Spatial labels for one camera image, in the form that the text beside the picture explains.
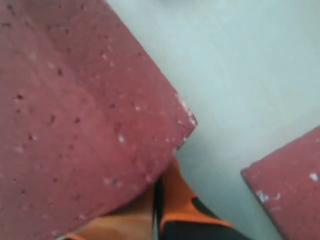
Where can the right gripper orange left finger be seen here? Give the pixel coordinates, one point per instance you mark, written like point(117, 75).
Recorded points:
point(133, 221)

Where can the red brick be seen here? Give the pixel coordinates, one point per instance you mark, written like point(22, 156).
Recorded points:
point(87, 119)
point(286, 183)

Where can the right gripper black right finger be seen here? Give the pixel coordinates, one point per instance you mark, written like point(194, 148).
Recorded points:
point(181, 215)

